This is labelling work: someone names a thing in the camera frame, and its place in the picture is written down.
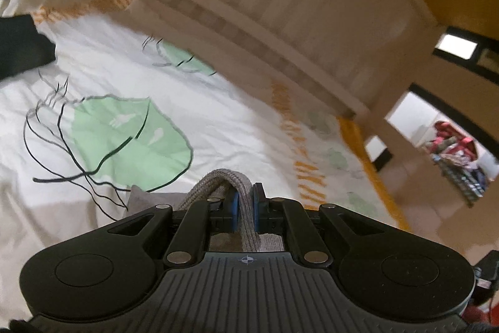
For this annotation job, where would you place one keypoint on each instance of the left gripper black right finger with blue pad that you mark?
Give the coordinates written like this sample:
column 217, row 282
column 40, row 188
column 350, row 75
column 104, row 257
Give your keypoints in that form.
column 289, row 219

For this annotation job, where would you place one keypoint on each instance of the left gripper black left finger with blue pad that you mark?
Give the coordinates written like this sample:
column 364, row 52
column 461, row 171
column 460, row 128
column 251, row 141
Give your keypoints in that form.
column 194, row 227

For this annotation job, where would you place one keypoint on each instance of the grey knit hooded sweater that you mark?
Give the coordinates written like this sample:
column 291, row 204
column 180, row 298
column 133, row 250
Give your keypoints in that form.
column 226, row 187

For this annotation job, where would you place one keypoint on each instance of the pile of colourful clothes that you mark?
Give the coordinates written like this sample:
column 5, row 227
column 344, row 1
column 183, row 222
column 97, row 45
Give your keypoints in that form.
column 462, row 159

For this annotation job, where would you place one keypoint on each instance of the white leaf print bed sheet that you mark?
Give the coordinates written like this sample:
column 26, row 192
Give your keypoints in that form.
column 122, row 105

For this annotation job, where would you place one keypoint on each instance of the dark folded garment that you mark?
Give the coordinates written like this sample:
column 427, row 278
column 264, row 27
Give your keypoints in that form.
column 23, row 47

